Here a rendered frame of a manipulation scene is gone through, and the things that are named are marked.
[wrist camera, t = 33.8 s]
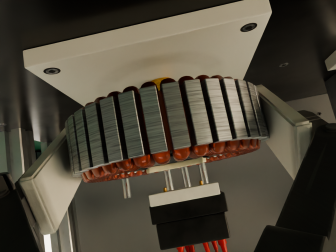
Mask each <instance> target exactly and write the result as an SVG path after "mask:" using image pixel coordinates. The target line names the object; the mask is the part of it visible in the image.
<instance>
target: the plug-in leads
mask: <svg viewBox="0 0 336 252"><path fill-rule="evenodd" d="M211 243H212V245H213V248H214V250H215V252H219V251H218V245H220V247H221V250H222V252H228V250H227V245H226V244H227V241H226V239H222V240H218V245H217V241H212V242H211ZM202 244H203V246H204V249H205V252H210V247H209V243H208V242H205V243H202ZM184 248H185V250H186V252H195V247H194V244H193V245H188V246H182V247H177V248H176V249H177V250H178V252H184Z"/></svg>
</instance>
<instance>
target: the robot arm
mask: <svg viewBox="0 0 336 252"><path fill-rule="evenodd" d="M256 87H257V91H258V94H259V98H260V102H261V106H262V110H263V114H264V118H265V122H266V126H267V130H268V134H269V139H268V140H266V141H265V142H266V143H267V145H268V146H269V148H270V149H271V150H272V152H273V153H274V154H275V156H276V157H277V158H278V160H279V161H280V162H281V164H282V165H283V166H284V168H285V169H286V170H287V172H288V173H289V174H290V176H291V177H292V178H293V180H294V182H293V184H292V186H291V189H290V191H289V194H288V196H287V198H286V201H285V203H284V206H283V208H282V210H281V213H280V215H279V217H278V220H277V222H276V225H275V226H273V225H267V226H266V227H265V228H264V230H263V232H262V234H261V237H260V239H259V241H258V243H257V245H256V247H255V250H254V252H336V123H328V122H326V121H325V120H323V119H321V118H320V117H319V116H317V115H316V114H314V113H313V112H311V111H307V110H299V111H296V110H295V109H293V108H292V107H291V106H289V105H288V104H287V103H285V102H284V101H283V100H281V99H280V98H279V97H278V96H276V95H275V94H274V93H272V92H271V91H270V90H268V89H267V88H266V87H264V86H263V85H262V84H261V85H256ZM82 179H83V178H82V177H72V175H71V167H70V159H69V152H68V144H67V136H66V129H65V128H64V129H63V130H62V131H61V133H60V134H59V135H58V136H57V137H56V138H55V139H54V141H53V142H52V143H51V144H50V145H49V146H48V147H47V148H46V150H45V151H44V152H43V153H42V154H41V155H40V156H39V158H38V159H37V160H36V161H35V162H34V163H33V164H32V166H31V167H30V168H29V169H28V170H26V171H25V172H24V173H23V174H22V176H21V177H20V178H19V179H18V181H16V182H15V184H14V182H13V180H12V177H11V175H10V173H9V172H1V173H0V252H44V251H43V249H42V246H41V243H40V241H39V238H38V236H37V233H36V231H35V229H34V225H35V224H37V226H38V229H39V231H40V233H41V234H42V235H49V234H55V233H56V231H57V229H58V227H59V225H60V223H61V221H62V219H63V217H64V215H65V213H66V211H67V209H68V207H69V205H70V203H71V201H72V199H73V197H74V195H75V193H76V191H77V189H78V187H79V185H80V183H81V181H82Z"/></svg>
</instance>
